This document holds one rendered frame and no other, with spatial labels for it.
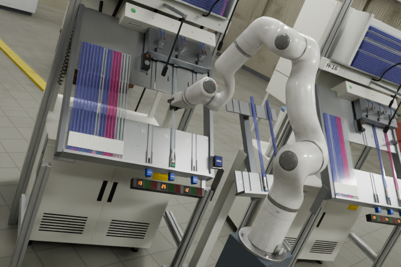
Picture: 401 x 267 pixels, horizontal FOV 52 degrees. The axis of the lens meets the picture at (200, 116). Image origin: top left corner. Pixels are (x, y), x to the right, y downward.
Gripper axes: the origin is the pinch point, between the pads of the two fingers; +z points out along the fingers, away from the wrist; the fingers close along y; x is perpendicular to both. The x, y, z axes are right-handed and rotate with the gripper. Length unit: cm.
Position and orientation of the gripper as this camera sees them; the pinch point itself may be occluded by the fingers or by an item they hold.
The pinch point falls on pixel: (174, 106)
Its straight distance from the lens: 189.8
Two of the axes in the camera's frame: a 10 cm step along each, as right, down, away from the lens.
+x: -0.7, 9.5, -3.1
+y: -8.6, -2.1, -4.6
